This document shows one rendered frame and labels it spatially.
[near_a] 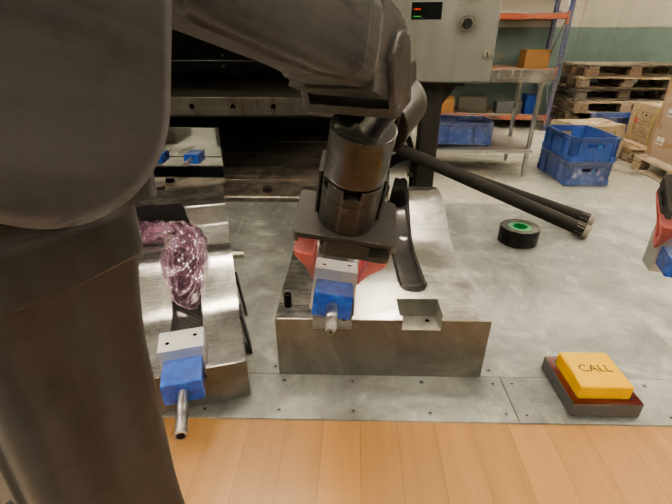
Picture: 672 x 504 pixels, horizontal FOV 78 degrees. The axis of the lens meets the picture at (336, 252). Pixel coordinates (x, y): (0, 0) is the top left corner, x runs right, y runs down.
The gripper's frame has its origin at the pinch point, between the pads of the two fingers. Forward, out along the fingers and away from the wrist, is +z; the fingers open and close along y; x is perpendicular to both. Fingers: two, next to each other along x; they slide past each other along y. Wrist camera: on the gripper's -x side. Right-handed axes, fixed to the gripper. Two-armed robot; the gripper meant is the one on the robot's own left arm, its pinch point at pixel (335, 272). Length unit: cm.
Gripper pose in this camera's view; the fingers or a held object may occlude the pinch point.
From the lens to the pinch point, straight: 48.8
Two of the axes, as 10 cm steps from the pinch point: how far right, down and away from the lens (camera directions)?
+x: -0.9, 7.4, -6.7
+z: -1.2, 6.6, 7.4
